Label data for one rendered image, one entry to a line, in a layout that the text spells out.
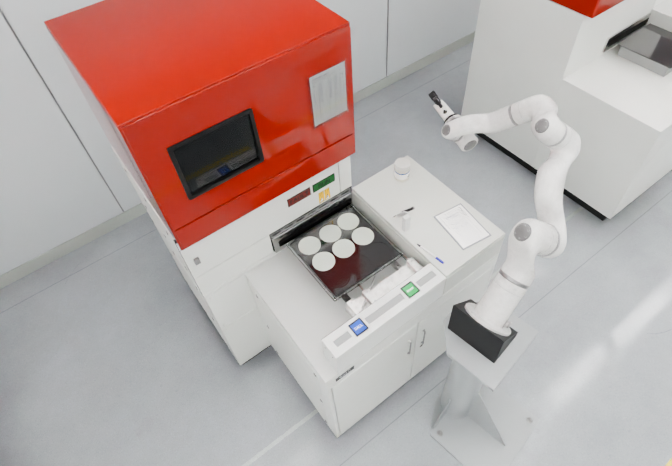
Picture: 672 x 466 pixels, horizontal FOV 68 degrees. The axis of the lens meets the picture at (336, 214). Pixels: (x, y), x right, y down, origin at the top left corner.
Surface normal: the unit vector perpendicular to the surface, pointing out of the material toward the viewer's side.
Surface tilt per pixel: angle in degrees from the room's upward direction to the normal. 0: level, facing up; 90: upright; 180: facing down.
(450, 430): 0
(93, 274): 0
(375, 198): 0
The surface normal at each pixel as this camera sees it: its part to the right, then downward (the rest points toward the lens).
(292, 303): -0.06, -0.63
